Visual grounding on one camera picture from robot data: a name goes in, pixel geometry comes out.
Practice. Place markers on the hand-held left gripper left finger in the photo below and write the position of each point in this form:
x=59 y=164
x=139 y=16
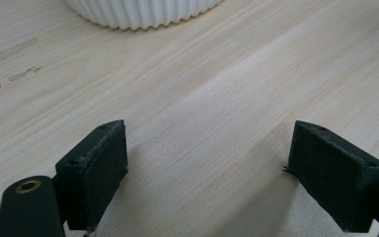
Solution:
x=93 y=177

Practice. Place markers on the white ribbed bowl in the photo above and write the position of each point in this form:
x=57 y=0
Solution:
x=141 y=11

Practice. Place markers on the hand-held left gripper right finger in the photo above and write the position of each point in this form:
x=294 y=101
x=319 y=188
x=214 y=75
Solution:
x=335 y=177

